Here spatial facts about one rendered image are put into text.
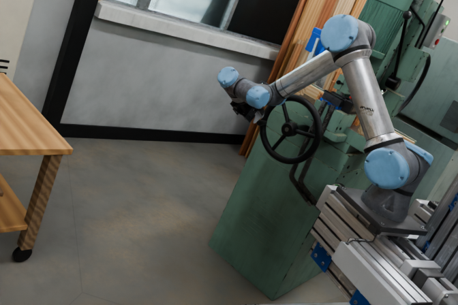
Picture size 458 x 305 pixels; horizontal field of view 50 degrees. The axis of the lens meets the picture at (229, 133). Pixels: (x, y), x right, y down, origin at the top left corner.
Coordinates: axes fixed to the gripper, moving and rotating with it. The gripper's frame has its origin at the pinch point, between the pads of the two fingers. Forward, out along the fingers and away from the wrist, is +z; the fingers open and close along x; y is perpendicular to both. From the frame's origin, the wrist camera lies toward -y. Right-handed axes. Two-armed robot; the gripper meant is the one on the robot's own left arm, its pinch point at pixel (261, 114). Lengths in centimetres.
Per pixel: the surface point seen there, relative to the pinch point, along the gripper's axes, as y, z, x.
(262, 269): 52, 57, 18
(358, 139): -16.7, 20.0, 32.5
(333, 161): -5.0, 26.2, 27.0
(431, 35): -82, 34, 26
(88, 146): 61, 50, -115
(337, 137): -10.8, 12.2, 27.9
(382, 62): -56, 27, 17
